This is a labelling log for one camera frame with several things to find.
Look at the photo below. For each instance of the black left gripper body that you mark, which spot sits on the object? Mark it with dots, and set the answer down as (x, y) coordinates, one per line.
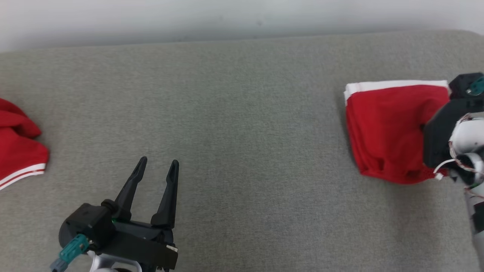
(147, 245)

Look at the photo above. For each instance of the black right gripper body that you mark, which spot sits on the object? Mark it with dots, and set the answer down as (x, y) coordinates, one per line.
(436, 139)

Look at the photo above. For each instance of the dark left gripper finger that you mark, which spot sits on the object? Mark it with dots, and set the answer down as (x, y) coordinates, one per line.
(169, 200)
(128, 196)

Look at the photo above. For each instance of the red shorts white hem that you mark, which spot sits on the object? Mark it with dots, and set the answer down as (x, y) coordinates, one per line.
(385, 132)

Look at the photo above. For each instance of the red shirt white sleeves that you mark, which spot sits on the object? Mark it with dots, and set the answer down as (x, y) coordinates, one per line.
(19, 151)

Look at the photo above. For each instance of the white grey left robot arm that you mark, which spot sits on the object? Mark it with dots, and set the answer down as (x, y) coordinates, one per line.
(102, 262)

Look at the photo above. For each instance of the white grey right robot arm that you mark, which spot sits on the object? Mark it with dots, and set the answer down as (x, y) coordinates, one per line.
(469, 136)

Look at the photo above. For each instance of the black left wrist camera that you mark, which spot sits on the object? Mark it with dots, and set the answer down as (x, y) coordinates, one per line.
(85, 226)

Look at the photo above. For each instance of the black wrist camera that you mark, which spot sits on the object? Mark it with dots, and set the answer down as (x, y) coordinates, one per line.
(459, 85)
(85, 226)

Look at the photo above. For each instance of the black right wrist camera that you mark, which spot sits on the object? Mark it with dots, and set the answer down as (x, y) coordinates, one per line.
(459, 85)

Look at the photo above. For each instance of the teal right camera connector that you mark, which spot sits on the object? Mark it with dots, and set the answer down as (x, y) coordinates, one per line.
(477, 87)

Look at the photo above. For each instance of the teal camera connector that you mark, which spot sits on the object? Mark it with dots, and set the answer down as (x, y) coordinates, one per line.
(477, 87)
(73, 247)

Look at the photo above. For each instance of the teal left camera connector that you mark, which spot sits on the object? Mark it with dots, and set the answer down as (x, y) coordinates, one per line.
(73, 247)

